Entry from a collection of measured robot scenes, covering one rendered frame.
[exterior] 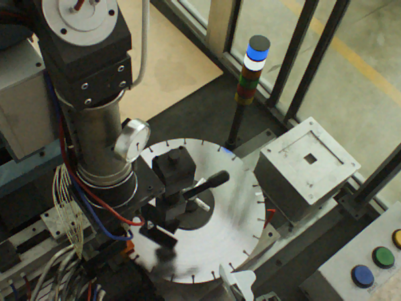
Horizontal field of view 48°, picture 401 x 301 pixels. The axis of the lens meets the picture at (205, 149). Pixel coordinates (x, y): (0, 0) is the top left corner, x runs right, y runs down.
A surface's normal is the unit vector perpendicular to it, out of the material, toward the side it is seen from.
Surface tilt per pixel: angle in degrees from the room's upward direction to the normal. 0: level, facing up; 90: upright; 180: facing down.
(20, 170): 0
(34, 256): 0
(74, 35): 45
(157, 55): 0
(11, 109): 90
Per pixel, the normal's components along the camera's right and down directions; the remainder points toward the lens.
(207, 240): 0.10, -0.51
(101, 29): 0.50, 0.15
